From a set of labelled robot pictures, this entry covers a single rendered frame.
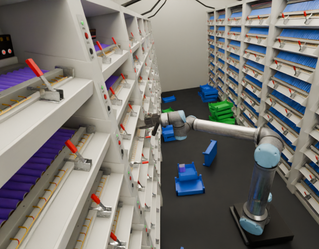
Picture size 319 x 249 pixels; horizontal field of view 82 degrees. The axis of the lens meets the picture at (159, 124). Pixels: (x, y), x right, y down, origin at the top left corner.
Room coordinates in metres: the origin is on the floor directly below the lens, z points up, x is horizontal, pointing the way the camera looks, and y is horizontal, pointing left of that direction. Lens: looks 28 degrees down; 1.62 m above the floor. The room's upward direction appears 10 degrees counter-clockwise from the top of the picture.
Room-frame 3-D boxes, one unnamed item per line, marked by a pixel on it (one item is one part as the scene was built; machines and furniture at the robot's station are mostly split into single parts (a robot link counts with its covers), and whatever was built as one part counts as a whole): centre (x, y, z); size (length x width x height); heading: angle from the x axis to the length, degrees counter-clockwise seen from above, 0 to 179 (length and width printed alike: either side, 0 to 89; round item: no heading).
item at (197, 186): (1.44, -0.21, 0.04); 0.30 x 0.20 x 0.08; 85
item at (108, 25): (1.32, 0.21, 0.88); 0.20 x 0.09 x 1.75; 85
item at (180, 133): (1.16, -0.15, 0.92); 0.12 x 0.09 x 0.12; 138
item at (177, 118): (1.16, -0.13, 1.03); 0.12 x 0.09 x 0.10; 85
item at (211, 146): (1.84, -0.58, 0.10); 0.30 x 0.08 x 0.20; 142
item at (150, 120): (1.17, 0.04, 1.03); 0.12 x 0.08 x 0.09; 85
